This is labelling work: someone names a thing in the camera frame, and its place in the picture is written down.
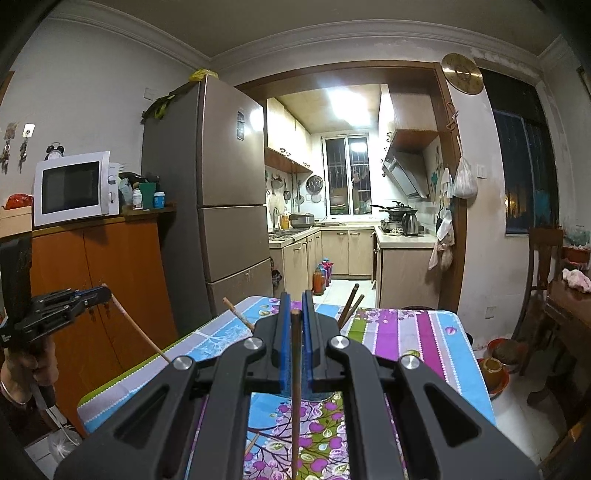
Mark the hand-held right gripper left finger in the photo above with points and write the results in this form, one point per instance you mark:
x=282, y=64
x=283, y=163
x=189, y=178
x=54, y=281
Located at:
x=286, y=350

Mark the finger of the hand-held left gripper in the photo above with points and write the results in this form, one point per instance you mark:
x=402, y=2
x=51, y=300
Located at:
x=60, y=318
x=94, y=294

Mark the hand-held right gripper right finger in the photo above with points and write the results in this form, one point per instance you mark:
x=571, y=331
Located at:
x=308, y=350

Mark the light wooden chopstick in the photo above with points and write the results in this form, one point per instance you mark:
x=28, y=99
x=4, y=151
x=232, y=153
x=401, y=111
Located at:
x=138, y=325

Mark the dark brown chopstick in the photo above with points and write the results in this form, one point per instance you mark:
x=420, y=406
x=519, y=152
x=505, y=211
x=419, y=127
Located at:
x=296, y=415

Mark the person's left hand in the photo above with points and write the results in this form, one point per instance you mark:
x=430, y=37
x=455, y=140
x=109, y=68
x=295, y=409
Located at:
x=41, y=369

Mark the orange wooden cabinet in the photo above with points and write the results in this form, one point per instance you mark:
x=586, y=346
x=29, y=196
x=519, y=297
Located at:
x=115, y=277

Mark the cardboard box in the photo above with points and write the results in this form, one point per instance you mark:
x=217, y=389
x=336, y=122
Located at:
x=16, y=221

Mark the brown wooden chopstick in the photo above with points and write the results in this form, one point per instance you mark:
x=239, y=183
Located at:
x=348, y=302
x=238, y=314
x=354, y=311

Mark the red thermos bottle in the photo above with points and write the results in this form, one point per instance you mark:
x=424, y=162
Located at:
x=318, y=282

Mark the red bag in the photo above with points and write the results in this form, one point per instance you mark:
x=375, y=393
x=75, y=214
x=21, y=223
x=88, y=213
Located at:
x=18, y=201

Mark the pink thermos bottle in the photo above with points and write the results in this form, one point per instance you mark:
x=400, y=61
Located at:
x=327, y=273

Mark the white microwave oven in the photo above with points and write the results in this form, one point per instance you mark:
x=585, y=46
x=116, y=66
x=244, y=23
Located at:
x=74, y=189

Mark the white bottle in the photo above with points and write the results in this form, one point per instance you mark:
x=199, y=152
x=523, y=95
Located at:
x=137, y=198

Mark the kitchen base cabinets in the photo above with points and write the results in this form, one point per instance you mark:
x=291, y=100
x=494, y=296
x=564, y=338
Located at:
x=351, y=254

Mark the floral striped tablecloth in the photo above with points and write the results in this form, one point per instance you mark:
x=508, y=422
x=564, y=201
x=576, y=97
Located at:
x=415, y=332

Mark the green cup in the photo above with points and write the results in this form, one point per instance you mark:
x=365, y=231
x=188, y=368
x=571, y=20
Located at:
x=147, y=196

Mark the blue white jar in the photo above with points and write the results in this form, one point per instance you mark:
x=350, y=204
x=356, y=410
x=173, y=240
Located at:
x=159, y=201

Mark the yellow bottle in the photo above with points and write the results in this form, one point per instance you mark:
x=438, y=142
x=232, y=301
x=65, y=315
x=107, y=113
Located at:
x=286, y=222

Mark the black alarm clock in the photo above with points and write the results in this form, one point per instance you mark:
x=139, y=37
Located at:
x=55, y=152

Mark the steel pot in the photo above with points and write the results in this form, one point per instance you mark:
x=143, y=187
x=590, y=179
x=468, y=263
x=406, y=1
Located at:
x=301, y=220

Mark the steel kettle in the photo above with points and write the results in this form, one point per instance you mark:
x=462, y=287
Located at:
x=409, y=225

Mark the hanging round strainer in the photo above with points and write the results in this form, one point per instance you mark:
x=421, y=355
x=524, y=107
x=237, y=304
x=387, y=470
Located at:
x=314, y=184

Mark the black wok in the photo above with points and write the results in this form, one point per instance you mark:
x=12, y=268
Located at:
x=397, y=210

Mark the white hanging cloth bag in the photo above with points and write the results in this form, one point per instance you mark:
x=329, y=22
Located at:
x=442, y=240

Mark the kitchen window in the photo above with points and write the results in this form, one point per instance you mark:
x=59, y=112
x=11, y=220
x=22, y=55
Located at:
x=347, y=175

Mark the beige refrigerator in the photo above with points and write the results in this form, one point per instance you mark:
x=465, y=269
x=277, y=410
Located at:
x=221, y=161

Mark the orange basin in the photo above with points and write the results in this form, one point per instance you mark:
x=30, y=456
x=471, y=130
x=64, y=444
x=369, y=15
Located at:
x=493, y=376

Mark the red bowl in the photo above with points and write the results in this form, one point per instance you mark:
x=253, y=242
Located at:
x=510, y=353

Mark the steel range hood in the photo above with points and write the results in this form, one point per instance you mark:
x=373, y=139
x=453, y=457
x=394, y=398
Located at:
x=408, y=173

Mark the white hanging plastic bag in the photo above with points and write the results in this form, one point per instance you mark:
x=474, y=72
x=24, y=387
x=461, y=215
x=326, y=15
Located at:
x=465, y=182

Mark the yellow bag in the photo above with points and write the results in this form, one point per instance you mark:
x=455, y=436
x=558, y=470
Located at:
x=204, y=74

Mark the ceiling light panel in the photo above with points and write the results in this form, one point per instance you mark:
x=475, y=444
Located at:
x=348, y=104

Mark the wooden chair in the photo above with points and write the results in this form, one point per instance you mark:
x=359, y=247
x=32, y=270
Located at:
x=542, y=258

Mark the cabinet above range hood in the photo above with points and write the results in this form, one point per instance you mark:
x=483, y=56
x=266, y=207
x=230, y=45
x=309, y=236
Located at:
x=408, y=113

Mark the dark wooden dining table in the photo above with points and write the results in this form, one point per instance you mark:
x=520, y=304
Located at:
x=568, y=318

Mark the pale pink bundle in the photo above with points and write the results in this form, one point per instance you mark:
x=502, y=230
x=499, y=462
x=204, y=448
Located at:
x=577, y=279

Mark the dark barred window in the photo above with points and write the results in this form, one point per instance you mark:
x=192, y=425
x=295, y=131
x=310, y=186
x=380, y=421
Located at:
x=521, y=161

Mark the potted plant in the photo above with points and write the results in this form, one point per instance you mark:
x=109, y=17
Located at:
x=577, y=247

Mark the wall hook with keys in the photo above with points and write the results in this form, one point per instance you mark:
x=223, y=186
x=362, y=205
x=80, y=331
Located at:
x=27, y=143

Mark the white wall outlet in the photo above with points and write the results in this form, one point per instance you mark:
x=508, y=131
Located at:
x=490, y=312

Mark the beige wall cabinets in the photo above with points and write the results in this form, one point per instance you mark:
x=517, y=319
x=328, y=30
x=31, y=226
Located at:
x=286, y=134

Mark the gold wall clock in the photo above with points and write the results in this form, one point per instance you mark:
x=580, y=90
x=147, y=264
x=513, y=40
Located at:
x=461, y=74

